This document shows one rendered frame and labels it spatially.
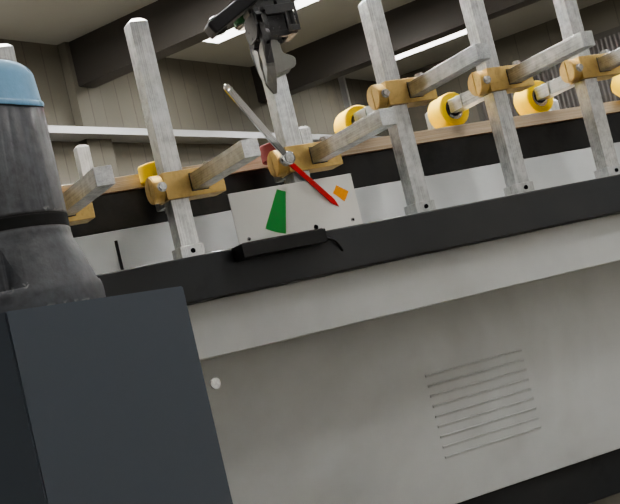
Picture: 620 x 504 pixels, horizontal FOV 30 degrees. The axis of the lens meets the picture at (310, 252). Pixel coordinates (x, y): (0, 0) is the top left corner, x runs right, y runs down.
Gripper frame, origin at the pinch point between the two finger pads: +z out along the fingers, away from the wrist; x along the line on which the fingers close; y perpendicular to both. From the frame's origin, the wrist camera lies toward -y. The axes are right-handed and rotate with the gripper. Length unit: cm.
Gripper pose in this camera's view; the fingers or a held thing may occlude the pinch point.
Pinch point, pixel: (269, 87)
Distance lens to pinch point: 209.6
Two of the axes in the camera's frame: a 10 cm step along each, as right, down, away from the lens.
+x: -2.9, 1.4, 9.5
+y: 9.3, -2.0, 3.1
